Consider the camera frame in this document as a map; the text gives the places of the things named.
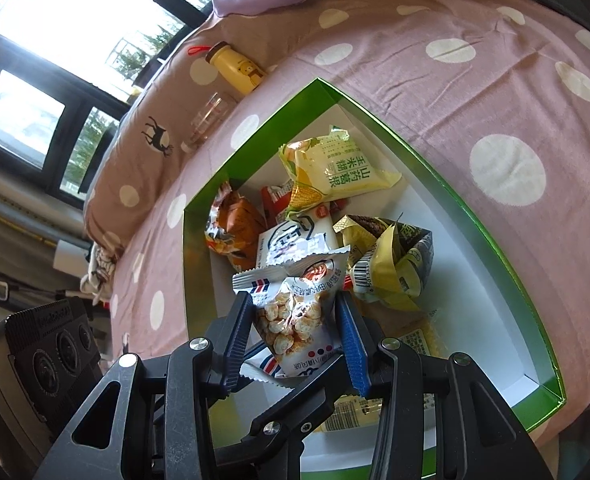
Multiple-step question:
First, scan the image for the black window frame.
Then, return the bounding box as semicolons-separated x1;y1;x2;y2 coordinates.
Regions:
0;0;212;207

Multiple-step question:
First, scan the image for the clear cracker pack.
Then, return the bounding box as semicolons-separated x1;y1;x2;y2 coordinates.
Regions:
314;391;436;434

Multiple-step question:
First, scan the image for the yellow rice cracker bag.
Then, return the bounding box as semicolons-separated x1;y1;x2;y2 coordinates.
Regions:
369;304;446;358

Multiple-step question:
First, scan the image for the clear plastic bottle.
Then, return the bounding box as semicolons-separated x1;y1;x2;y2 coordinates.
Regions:
180;92;237;154

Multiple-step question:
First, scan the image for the orange panda snack bag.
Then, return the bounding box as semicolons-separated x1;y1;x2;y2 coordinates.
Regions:
205;181;267;272

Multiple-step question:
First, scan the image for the gold brown snack bag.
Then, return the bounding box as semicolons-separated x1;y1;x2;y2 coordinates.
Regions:
333;214;434;312

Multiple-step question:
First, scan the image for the white paper roll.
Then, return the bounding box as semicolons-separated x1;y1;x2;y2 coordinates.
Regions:
53;240;89;278

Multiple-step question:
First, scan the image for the white striped cloth pile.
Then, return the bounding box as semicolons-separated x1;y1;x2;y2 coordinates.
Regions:
80;243;116;304

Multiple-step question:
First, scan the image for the small red snack packet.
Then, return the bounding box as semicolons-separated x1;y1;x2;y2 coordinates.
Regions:
260;180;348;228

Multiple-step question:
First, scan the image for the green cardboard box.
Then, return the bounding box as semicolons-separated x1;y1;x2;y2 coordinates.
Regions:
183;79;565;479

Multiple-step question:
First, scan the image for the yellow bottle red strap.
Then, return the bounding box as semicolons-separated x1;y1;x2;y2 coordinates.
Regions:
187;40;267;97

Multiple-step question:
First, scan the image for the pink polka dot bedsheet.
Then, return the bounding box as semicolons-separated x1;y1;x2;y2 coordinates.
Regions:
110;0;590;442

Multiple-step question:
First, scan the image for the white popcorn snack bag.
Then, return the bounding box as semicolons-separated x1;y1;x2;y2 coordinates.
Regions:
232;247;350;378

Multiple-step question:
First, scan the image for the white blue red snack bag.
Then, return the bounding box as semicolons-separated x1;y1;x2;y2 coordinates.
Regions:
256;203;338;268

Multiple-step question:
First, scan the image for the yellow green corn snack bag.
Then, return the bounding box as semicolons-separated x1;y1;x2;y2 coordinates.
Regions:
278;127;401;216

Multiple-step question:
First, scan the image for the brown polka dot bolster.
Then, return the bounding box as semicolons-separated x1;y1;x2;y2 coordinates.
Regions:
83;11;309;252

